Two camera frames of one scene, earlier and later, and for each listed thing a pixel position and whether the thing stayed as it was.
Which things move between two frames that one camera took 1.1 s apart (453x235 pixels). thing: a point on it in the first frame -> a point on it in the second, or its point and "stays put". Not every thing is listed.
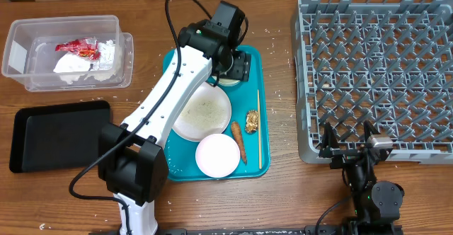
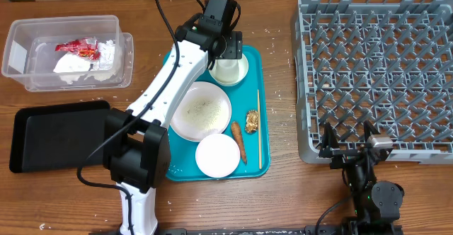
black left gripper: [241, 67] -> [234, 45]
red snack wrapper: [85, 47] stays put
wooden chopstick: [259, 131] stays put
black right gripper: [329, 148] stays put
